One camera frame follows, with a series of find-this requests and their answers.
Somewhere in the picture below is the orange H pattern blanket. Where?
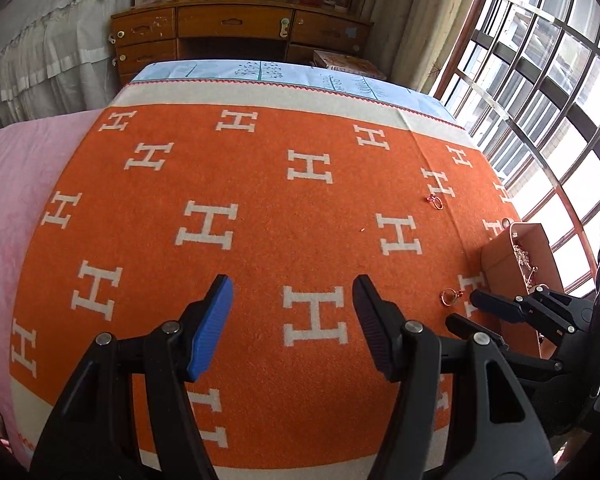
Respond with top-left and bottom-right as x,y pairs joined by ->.
10,81 -> 516,479

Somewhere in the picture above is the small red earring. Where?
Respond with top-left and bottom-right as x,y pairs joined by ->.
426,193 -> 444,210

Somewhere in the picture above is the white lace covered furniture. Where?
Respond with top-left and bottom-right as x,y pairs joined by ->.
0,0 -> 132,129

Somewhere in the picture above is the pink jewelry box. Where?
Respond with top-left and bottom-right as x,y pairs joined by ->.
481,222 -> 564,359

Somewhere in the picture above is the pink bed sheet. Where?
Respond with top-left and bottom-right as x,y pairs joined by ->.
0,110 -> 102,466

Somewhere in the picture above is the patterned box under desk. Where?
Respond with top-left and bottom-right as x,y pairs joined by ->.
313,50 -> 387,80

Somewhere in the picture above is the wooden desk with drawers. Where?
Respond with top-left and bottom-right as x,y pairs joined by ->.
110,0 -> 372,84

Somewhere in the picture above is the gold rhinestone hair comb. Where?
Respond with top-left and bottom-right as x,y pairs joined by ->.
512,243 -> 550,292

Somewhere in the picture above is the beige curtain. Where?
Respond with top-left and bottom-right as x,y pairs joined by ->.
362,0 -> 472,93

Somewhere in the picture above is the metal window grille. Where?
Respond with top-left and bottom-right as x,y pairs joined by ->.
436,0 -> 600,296

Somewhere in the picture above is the light blue patterned sheet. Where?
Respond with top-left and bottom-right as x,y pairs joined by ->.
131,60 -> 455,124

